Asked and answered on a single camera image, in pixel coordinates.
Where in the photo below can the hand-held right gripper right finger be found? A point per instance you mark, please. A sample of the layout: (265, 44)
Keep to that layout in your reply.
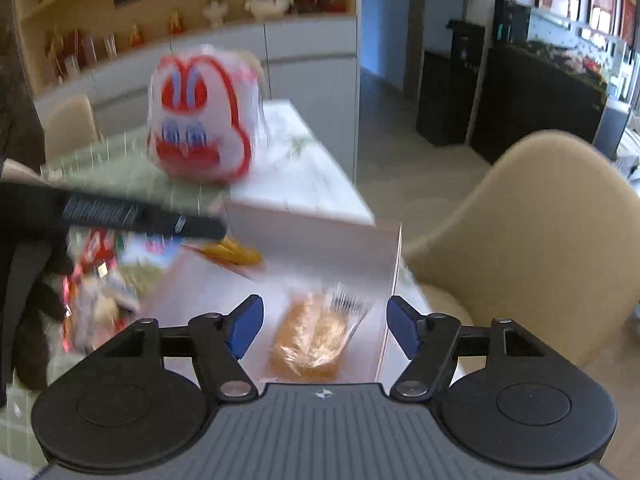
(402, 325)

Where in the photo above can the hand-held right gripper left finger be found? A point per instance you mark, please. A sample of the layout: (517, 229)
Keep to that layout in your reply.
(245, 325)

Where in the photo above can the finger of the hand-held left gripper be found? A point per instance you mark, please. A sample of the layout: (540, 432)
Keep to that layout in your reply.
(125, 216)

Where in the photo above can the clear bread packet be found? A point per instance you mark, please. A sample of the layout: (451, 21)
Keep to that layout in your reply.
(100, 310)
(310, 342)

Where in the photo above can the pink cardboard box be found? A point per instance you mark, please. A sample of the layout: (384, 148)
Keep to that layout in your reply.
(320, 250)

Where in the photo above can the person's left hand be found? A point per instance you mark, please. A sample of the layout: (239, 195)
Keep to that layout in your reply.
(30, 340)

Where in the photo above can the green checked tablecloth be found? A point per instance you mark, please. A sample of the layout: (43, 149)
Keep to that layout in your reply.
(125, 175)

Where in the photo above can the red snack packet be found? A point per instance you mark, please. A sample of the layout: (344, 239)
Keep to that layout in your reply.
(97, 247)

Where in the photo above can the blue green snack packet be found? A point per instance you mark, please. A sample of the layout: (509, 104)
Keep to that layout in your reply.
(142, 276)

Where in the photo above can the orange snack packet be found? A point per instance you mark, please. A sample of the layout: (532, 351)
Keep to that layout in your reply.
(230, 252)

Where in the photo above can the beige shell chair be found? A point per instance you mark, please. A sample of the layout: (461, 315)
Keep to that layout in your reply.
(525, 240)
(70, 127)

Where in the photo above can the white red rabbit snack bag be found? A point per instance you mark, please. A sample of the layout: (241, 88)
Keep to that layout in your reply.
(200, 120)

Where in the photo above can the small red yellow figurine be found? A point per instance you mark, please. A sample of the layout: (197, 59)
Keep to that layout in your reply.
(175, 22)
(135, 36)

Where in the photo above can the small white figurine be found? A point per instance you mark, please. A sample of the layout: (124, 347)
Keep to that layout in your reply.
(216, 10)

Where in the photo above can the white sideboard cabinet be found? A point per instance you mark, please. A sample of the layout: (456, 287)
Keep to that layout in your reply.
(310, 60)

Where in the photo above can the black low cabinet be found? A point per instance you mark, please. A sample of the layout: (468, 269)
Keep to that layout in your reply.
(535, 105)

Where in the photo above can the grey bin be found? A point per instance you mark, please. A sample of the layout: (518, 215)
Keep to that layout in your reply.
(612, 130)

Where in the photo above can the black box appliance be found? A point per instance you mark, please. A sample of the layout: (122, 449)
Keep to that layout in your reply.
(511, 21)

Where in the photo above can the glass fish tank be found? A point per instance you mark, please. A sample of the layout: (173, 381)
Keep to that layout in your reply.
(575, 45)

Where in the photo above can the wooden wall shelf unit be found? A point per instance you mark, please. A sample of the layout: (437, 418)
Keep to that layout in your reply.
(150, 15)

